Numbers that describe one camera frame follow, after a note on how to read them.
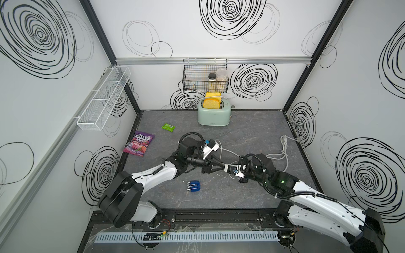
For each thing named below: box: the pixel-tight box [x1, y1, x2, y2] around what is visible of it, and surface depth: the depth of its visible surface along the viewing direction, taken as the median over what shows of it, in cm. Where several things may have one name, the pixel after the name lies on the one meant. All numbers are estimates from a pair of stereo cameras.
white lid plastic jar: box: [216, 68, 229, 93], surface depth 86 cm
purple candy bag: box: [122, 130, 156, 158], surface depth 100 cm
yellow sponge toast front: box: [203, 98, 220, 110], surface depth 100 cm
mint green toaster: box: [197, 99, 232, 127], surface depth 106 cm
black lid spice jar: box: [208, 72, 217, 93], surface depth 87 cm
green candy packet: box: [161, 123, 176, 133], surface depth 111 cm
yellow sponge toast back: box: [205, 91, 222, 101], surface depth 104 cm
